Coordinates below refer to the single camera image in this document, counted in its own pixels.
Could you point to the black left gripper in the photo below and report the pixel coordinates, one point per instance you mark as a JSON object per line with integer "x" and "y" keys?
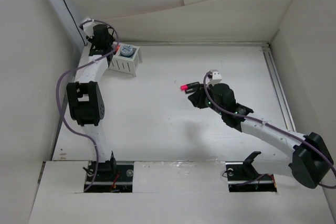
{"x": 112, "y": 40}

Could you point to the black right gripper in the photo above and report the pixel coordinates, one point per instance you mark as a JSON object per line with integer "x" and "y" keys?
{"x": 197, "y": 98}

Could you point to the purple cap black highlighter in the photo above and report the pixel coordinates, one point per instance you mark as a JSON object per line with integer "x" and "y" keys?
{"x": 188, "y": 91}

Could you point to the pink cap black highlighter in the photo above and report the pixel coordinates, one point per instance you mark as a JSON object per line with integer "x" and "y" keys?
{"x": 189, "y": 86}

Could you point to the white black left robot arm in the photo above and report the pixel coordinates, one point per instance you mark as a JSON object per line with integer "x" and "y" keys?
{"x": 86, "y": 105}

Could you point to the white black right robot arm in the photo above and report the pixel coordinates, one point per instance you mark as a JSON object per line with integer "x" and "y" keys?
{"x": 309, "y": 158}

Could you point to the white slotted organizer box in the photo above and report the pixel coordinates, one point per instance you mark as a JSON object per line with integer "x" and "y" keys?
{"x": 126, "y": 65}

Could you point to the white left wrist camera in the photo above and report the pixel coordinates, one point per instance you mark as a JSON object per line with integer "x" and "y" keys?
{"x": 87, "y": 25}

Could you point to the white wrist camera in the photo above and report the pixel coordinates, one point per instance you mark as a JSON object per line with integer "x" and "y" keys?
{"x": 87, "y": 25}
{"x": 214, "y": 77}

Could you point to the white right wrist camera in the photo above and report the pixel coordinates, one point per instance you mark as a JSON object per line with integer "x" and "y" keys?
{"x": 214, "y": 77}

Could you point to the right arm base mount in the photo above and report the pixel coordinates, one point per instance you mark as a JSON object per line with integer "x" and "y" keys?
{"x": 242, "y": 177}

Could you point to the aluminium rail right edge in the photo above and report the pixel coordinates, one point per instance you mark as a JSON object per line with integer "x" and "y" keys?
{"x": 279, "y": 91}

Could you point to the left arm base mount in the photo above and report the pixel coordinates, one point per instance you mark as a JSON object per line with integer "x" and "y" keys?
{"x": 112, "y": 177}

